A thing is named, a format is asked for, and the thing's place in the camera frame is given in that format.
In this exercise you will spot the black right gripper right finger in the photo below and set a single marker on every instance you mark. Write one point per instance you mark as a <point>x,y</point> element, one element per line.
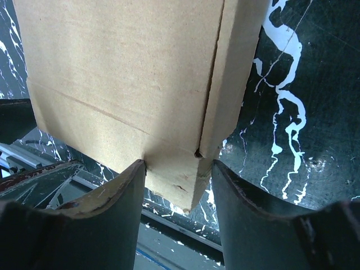
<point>261,231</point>

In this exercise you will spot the brown cardboard box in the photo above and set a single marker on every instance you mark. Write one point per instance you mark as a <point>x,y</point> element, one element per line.
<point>161,81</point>

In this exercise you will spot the aluminium frame rail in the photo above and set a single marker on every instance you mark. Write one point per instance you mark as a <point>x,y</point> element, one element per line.
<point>16,158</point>

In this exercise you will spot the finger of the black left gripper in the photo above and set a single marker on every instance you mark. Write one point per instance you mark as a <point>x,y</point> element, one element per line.
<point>17,119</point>

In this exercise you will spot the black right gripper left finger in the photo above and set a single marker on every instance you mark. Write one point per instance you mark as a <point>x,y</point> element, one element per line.
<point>98,230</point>

